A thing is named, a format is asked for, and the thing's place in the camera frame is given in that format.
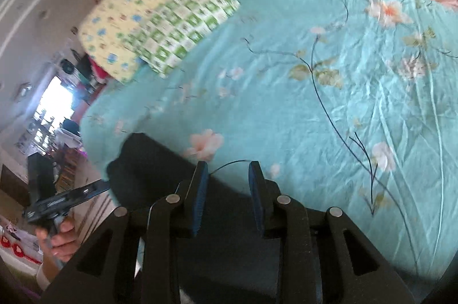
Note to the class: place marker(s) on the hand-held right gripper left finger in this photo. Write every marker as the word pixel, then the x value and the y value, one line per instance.
pixel 199 198

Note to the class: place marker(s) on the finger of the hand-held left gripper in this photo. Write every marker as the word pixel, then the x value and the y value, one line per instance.
pixel 98 188

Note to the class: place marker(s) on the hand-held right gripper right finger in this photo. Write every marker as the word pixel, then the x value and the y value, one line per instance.
pixel 256 198

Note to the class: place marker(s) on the black pants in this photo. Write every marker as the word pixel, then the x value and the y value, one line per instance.
pixel 161 168

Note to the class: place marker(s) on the person's left hand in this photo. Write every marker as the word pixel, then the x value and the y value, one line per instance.
pixel 60 241

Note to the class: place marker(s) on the bright window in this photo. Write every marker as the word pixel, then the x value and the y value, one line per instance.
pixel 55 100

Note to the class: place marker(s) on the turquoise floral bed sheet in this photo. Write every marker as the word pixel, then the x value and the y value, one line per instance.
pixel 304 93

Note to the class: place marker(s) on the yellow and green patterned pillow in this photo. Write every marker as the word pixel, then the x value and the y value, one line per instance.
pixel 154 17

